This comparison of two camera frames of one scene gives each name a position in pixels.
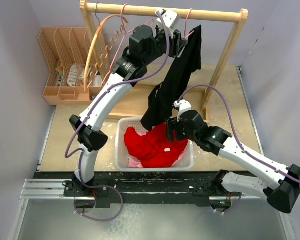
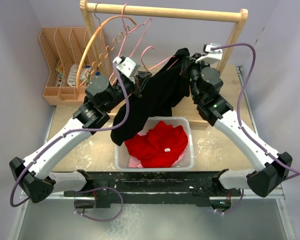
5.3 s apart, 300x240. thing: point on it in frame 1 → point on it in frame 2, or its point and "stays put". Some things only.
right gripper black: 173,124 → 192,63
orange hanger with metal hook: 125,21 → 89,40
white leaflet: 72,77 stays put
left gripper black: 176,44 → 140,80
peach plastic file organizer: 77,62 stays put
